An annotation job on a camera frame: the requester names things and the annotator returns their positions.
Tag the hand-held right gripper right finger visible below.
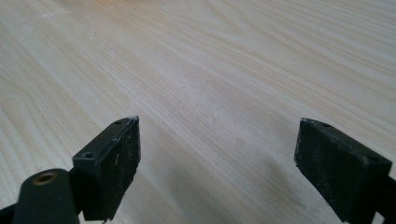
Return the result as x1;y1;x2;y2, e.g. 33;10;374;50
293;117;393;224

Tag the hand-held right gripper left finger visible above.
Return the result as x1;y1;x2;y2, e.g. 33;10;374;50
72;115;142;222

